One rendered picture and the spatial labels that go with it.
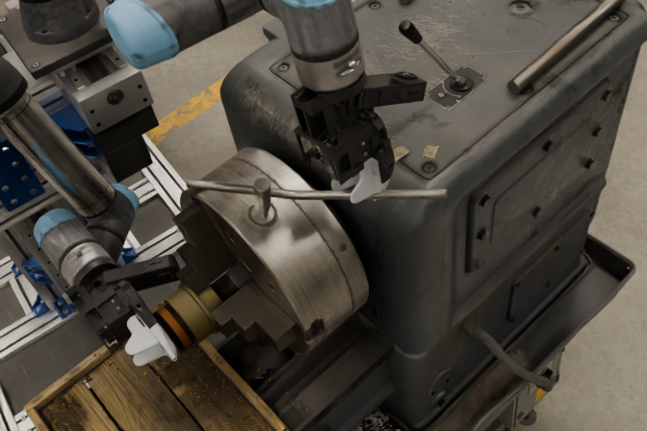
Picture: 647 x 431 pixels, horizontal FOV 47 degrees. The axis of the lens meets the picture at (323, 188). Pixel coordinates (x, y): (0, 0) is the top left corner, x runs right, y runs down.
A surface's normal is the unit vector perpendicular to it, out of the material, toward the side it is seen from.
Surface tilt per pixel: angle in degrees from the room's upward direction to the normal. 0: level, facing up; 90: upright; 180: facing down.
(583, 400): 0
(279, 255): 37
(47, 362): 0
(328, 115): 81
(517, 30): 0
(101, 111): 90
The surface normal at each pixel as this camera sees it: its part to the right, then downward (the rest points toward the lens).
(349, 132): -0.22, -0.70
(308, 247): 0.37, -0.10
